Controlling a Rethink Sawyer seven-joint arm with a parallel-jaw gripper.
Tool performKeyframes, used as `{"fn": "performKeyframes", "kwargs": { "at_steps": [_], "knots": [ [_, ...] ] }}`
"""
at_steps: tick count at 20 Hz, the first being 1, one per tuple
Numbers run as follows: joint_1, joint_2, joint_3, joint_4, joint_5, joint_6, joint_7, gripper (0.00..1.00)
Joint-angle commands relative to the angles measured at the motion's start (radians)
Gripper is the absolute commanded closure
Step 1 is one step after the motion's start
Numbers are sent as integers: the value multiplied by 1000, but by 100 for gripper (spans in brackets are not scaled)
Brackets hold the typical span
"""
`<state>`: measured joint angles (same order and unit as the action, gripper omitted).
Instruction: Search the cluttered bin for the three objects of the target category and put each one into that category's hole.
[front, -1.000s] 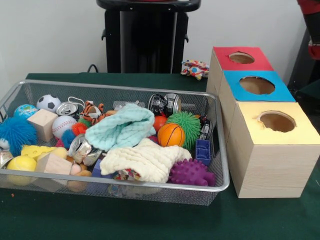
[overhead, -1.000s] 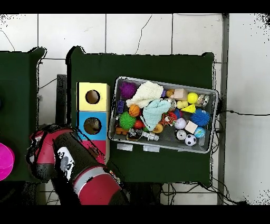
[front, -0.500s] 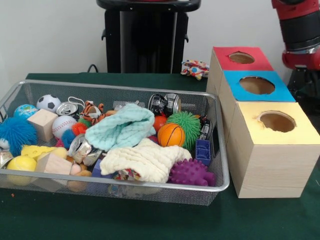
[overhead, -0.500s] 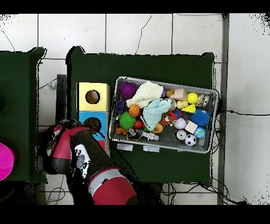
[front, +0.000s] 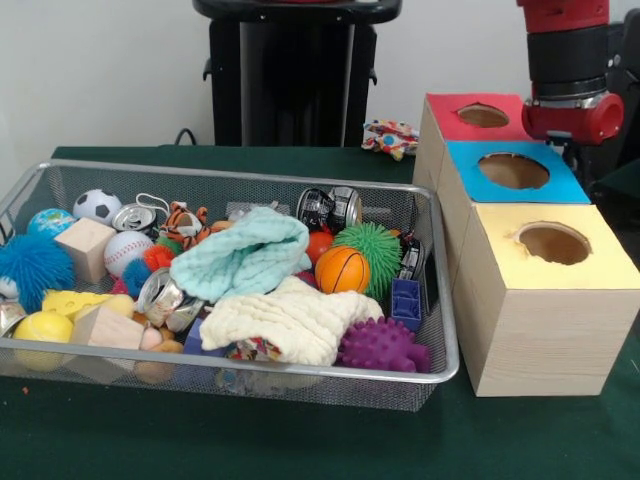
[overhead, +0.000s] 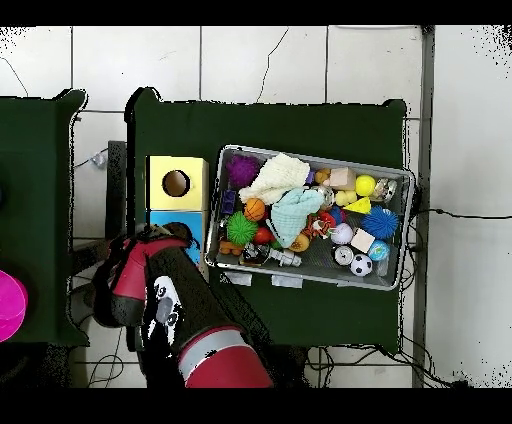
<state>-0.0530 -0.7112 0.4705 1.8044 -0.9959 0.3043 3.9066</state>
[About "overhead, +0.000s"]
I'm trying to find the dark green tablecloth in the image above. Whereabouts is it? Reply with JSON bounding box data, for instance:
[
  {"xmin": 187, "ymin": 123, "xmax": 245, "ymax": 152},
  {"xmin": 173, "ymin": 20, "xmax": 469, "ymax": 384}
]
[
  {"xmin": 0, "ymin": 89, "xmax": 91, "ymax": 347},
  {"xmin": 125, "ymin": 86, "xmax": 408, "ymax": 354}
]

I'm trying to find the cream white cloth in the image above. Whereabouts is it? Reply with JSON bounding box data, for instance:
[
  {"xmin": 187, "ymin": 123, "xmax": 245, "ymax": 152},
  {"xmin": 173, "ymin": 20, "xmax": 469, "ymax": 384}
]
[{"xmin": 238, "ymin": 152, "xmax": 311, "ymax": 205}]

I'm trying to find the black upright panel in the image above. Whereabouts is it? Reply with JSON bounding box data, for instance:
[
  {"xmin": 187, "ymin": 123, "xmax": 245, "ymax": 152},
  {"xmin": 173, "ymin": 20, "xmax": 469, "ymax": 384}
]
[{"xmin": 105, "ymin": 139, "xmax": 128, "ymax": 241}]

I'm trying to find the yellow ball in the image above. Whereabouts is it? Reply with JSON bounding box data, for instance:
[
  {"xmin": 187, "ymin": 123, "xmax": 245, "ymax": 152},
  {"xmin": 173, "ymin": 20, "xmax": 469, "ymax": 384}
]
[{"xmin": 354, "ymin": 174, "xmax": 377, "ymax": 198}]

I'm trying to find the black cable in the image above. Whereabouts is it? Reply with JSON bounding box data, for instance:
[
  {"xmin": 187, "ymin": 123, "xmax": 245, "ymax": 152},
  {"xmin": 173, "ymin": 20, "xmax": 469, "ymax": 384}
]
[{"xmin": 414, "ymin": 206, "xmax": 512, "ymax": 221}]

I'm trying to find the magenta plastic bowl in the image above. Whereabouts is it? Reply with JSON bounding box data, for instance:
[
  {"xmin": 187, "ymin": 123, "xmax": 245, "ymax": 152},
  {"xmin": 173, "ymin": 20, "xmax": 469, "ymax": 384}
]
[{"xmin": 0, "ymin": 269, "xmax": 29, "ymax": 343}]

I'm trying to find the wooden box with three holes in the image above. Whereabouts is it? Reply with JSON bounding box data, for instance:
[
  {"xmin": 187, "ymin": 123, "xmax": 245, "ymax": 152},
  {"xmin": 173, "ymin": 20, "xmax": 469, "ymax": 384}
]
[{"xmin": 144, "ymin": 155, "xmax": 210, "ymax": 281}]

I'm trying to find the large green spiky ball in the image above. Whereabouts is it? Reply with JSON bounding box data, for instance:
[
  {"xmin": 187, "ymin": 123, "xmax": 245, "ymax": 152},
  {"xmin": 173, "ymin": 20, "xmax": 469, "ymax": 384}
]
[{"xmin": 225, "ymin": 210, "xmax": 259, "ymax": 246}]

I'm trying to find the blue globe ball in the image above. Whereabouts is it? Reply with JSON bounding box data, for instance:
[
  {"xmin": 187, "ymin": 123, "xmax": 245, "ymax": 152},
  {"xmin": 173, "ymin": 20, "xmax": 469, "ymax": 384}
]
[{"xmin": 367, "ymin": 239, "xmax": 391, "ymax": 263}]

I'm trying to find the blue spiky ball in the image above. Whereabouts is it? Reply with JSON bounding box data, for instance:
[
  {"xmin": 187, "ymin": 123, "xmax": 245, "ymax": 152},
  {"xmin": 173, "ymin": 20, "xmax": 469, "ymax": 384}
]
[{"xmin": 361, "ymin": 205, "xmax": 400, "ymax": 240}]

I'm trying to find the mint green cloth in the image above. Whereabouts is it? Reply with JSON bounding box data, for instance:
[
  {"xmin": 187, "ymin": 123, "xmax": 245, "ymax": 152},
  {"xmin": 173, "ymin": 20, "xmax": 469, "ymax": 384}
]
[{"xmin": 264, "ymin": 186, "xmax": 325, "ymax": 249}]

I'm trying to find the black and white football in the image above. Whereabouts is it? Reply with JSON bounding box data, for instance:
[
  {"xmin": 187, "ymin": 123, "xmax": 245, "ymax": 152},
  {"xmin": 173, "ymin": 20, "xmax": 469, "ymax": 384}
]
[{"xmin": 350, "ymin": 254, "xmax": 374, "ymax": 278}]

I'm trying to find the metal wire mesh bin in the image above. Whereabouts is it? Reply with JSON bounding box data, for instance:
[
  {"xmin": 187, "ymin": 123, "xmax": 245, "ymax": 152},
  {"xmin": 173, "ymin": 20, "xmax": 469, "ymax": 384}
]
[{"xmin": 204, "ymin": 143, "xmax": 416, "ymax": 291}]

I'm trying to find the orange toy basketball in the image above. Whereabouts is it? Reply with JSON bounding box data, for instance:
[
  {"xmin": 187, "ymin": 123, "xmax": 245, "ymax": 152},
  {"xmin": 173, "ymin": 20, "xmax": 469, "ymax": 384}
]
[{"xmin": 242, "ymin": 197, "xmax": 266, "ymax": 222}]

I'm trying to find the purple rubber toy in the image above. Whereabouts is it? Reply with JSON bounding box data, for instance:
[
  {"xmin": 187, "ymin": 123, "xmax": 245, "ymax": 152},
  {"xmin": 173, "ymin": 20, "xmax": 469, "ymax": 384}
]
[{"xmin": 224, "ymin": 153, "xmax": 261, "ymax": 189}]

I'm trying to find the grey metal bar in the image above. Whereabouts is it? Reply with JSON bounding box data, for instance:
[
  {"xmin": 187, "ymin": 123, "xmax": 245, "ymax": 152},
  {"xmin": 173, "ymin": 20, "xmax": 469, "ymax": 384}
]
[{"xmin": 411, "ymin": 25, "xmax": 436, "ymax": 388}]

